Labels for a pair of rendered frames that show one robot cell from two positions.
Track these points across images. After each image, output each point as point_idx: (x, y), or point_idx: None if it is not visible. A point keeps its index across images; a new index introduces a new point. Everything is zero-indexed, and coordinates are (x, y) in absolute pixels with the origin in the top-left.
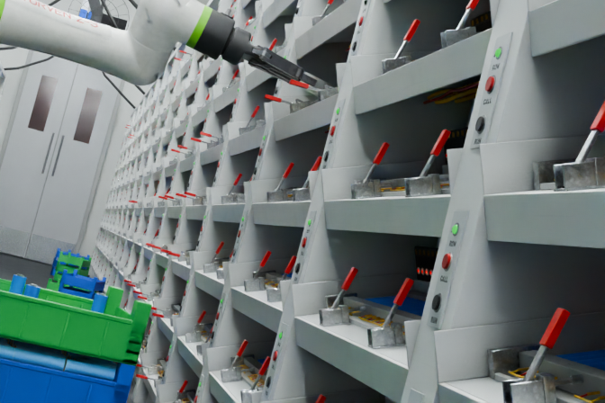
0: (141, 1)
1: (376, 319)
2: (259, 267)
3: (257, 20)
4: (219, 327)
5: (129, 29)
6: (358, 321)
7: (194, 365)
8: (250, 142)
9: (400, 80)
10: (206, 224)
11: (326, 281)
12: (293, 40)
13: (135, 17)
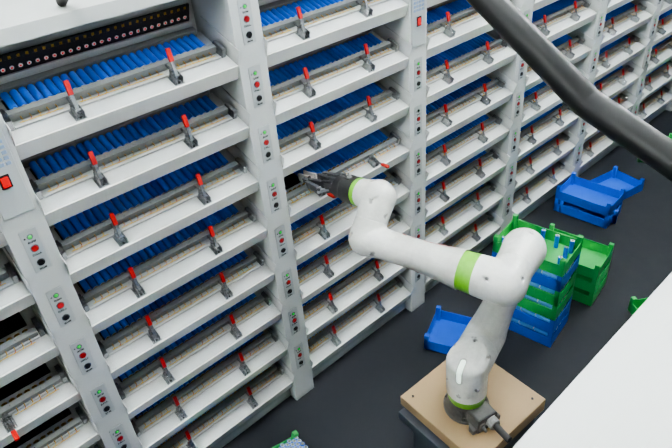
0: (395, 200)
1: (451, 183)
2: (328, 264)
3: (23, 229)
4: (302, 318)
5: (385, 224)
6: (447, 190)
7: (243, 383)
8: (206, 268)
9: (464, 122)
10: (115, 386)
11: None
12: (276, 171)
13: (390, 213)
